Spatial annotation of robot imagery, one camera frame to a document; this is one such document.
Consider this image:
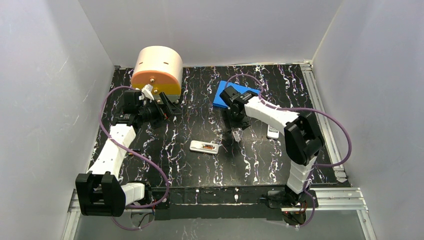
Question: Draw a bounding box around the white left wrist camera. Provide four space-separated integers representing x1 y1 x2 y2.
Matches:
139 84 155 101

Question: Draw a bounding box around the black base bar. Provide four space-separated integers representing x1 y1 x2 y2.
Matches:
154 185 284 221

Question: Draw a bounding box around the orange battery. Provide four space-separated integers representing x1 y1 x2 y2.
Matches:
202 144 215 150

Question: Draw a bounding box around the blue flat foam pad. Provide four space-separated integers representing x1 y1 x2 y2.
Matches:
212 80 260 109

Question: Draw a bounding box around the aluminium frame rail right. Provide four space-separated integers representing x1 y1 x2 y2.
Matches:
299 61 348 183

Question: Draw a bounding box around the long white remote control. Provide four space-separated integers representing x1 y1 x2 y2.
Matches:
266 125 280 140

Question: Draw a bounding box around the small white buttoned remote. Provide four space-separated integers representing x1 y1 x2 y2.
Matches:
189 140 219 155

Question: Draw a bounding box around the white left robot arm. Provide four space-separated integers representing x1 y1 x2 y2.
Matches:
75 87 181 217

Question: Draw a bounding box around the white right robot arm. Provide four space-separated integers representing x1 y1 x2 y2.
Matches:
219 86 325 205

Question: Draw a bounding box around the cream cylindrical drum container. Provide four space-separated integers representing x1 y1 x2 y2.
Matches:
130 45 183 102

